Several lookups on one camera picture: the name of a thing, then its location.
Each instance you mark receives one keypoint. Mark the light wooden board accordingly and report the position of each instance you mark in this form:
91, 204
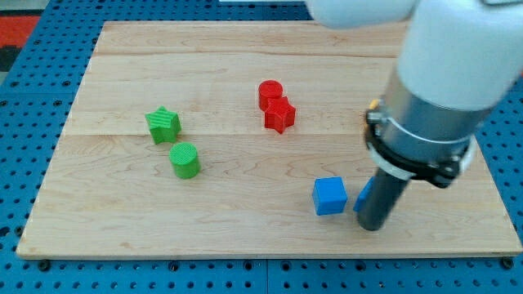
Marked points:
110, 193

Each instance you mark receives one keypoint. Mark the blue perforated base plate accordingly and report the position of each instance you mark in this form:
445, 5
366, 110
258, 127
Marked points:
36, 96

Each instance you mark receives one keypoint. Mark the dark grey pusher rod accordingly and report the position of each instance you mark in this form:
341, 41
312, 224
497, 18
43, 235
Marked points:
383, 196

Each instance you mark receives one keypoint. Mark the red star block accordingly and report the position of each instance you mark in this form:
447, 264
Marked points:
279, 114

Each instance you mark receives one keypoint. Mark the green star block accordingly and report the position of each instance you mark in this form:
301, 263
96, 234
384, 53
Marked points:
164, 125

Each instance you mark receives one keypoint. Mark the green cylinder block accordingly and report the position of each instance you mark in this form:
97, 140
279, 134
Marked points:
185, 160

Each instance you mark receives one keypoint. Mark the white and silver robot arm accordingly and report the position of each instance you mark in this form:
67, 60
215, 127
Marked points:
458, 60

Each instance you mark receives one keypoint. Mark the red cylinder block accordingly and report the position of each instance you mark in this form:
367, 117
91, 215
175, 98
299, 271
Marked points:
269, 89

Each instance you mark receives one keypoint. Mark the blue block behind rod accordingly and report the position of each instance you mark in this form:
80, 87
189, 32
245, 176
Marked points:
361, 199

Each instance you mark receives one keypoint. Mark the blue cube block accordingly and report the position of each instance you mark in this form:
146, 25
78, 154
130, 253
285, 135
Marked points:
329, 196

